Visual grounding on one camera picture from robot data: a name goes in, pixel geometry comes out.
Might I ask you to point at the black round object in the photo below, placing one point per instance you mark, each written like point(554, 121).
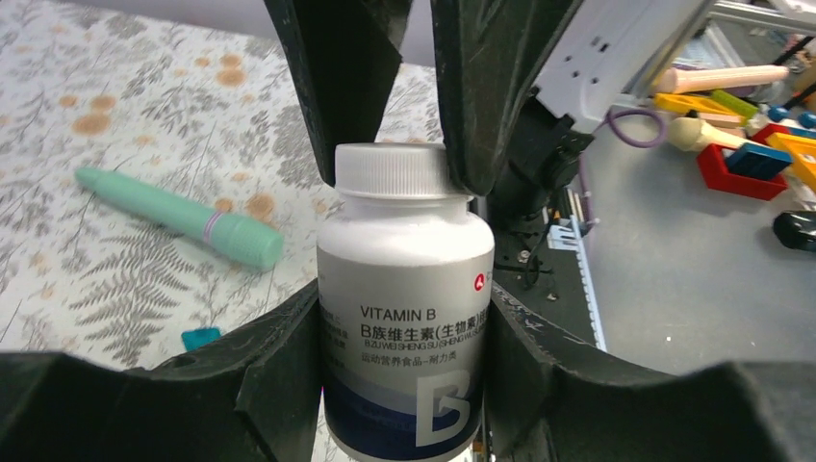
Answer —
point(796, 230)

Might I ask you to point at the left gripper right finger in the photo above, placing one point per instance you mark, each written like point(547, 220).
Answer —
point(551, 397)

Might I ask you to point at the yellow lego bricks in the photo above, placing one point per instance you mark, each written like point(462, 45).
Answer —
point(683, 103)

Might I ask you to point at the red plastic tray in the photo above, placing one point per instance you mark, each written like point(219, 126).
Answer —
point(715, 175)

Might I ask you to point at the white pill bottle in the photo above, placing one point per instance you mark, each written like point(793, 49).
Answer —
point(404, 293)

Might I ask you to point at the floral table mat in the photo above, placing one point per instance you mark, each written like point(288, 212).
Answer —
point(208, 115)

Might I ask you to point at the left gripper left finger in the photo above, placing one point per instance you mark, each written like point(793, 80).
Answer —
point(251, 395)

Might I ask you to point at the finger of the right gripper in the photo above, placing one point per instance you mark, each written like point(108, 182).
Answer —
point(343, 56)
point(487, 55)

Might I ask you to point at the beige toy microphone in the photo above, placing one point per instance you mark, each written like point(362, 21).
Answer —
point(694, 135)

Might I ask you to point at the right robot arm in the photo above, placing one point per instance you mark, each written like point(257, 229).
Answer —
point(605, 46)

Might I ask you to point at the dark blue block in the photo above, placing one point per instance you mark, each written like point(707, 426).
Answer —
point(757, 161)

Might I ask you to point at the mint green tube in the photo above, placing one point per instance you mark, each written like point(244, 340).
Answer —
point(242, 239)

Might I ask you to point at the white bottle cap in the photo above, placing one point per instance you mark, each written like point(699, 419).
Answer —
point(394, 171)

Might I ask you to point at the teal pill organizer box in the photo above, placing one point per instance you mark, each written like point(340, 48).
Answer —
point(199, 337)

